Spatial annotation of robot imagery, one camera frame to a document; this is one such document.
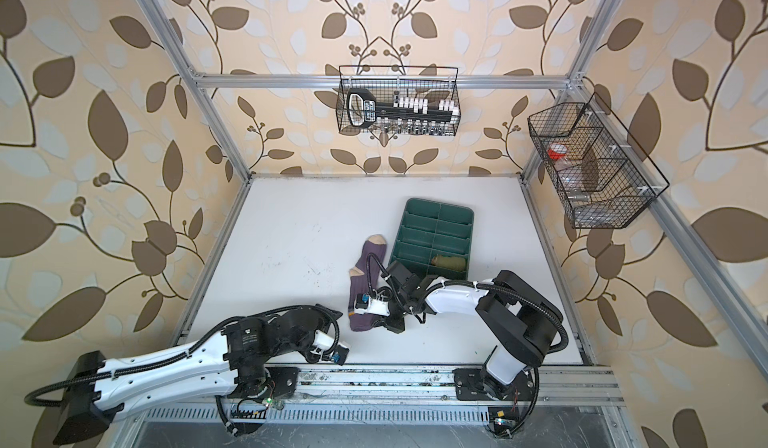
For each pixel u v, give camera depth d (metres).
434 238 0.94
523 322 0.45
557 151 0.81
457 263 0.89
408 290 0.69
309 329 0.59
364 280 0.90
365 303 0.72
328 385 0.75
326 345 0.67
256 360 0.57
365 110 0.84
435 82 0.91
